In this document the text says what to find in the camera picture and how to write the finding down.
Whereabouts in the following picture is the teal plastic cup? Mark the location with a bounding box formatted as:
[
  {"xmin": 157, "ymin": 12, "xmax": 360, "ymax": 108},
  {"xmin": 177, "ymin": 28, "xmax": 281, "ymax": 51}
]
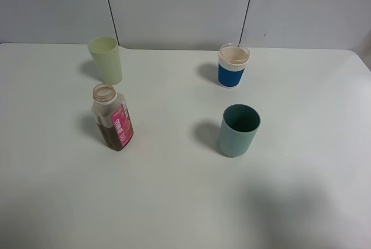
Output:
[{"xmin": 218, "ymin": 104, "xmax": 261, "ymax": 158}]

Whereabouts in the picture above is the blue sleeve paper cup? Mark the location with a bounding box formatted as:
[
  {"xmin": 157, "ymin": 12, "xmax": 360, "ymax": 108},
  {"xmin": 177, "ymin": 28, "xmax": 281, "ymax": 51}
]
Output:
[{"xmin": 218, "ymin": 43, "xmax": 250, "ymax": 88}]

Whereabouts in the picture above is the pale green plastic cup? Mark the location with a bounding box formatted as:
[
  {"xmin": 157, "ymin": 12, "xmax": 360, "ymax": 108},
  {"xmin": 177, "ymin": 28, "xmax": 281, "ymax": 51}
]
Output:
[{"xmin": 88, "ymin": 36, "xmax": 122, "ymax": 85}]

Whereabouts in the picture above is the pink label drink bottle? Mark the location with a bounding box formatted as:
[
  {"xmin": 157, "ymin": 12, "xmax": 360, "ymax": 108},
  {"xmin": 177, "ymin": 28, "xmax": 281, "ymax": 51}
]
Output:
[{"xmin": 91, "ymin": 83, "xmax": 134, "ymax": 151}]

